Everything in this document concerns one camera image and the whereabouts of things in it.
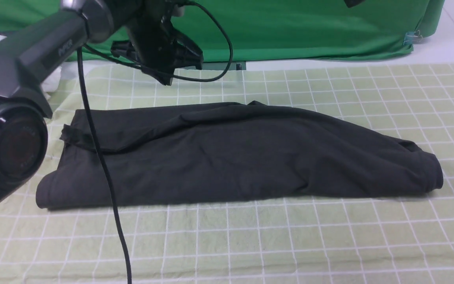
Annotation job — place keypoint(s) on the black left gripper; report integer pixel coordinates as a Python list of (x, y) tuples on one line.
[(155, 45)]

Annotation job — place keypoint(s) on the dark gray long-sleeved shirt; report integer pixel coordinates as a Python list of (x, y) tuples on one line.
[(231, 152)]

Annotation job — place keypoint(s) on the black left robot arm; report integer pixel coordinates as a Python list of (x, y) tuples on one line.
[(29, 56)]

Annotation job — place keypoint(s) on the white crumpled shirt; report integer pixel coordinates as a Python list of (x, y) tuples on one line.
[(52, 82)]

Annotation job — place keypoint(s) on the green backdrop cloth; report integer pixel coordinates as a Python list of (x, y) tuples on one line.
[(283, 29)]

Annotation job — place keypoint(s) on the teal binder clip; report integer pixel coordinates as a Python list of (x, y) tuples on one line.
[(413, 37)]

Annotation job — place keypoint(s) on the green checkered table cloth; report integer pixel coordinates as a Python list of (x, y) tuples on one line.
[(293, 241)]

